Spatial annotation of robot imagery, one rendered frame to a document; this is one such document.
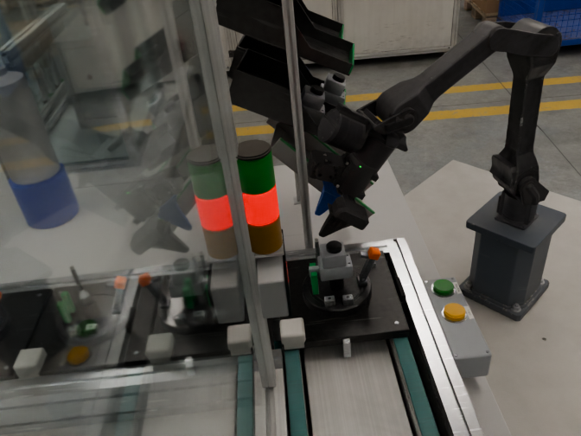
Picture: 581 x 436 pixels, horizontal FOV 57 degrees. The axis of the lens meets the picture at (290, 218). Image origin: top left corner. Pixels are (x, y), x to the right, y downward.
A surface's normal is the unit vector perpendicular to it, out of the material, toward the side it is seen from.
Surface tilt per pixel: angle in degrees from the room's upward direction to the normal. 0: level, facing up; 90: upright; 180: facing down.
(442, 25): 90
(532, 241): 0
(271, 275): 0
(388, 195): 0
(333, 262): 90
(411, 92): 21
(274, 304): 90
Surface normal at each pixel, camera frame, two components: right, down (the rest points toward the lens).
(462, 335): -0.09, -0.81
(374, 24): 0.00, 0.58
